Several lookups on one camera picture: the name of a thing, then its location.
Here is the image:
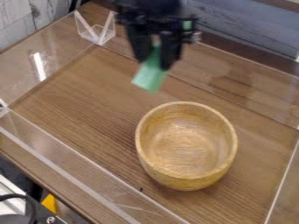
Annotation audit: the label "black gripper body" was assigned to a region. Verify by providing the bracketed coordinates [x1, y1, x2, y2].
[114, 0, 202, 45]

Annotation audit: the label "clear acrylic enclosure walls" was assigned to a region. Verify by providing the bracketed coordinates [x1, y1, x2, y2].
[0, 16, 299, 224]

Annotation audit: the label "yellow black device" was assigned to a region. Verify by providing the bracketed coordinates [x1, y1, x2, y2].
[28, 193, 70, 224]

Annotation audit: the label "green rectangular block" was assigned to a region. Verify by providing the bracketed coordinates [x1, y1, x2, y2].
[130, 42, 166, 94]

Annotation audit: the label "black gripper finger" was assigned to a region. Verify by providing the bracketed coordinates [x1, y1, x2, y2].
[125, 25, 153, 62]
[160, 31, 182, 70]

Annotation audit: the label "clear acrylic corner bracket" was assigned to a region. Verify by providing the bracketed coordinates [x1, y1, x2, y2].
[73, 11, 116, 46]

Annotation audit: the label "black cable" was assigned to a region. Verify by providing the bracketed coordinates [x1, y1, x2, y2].
[0, 193, 38, 224]

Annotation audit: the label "brown wooden bowl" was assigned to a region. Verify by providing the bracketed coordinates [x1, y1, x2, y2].
[134, 101, 238, 192]

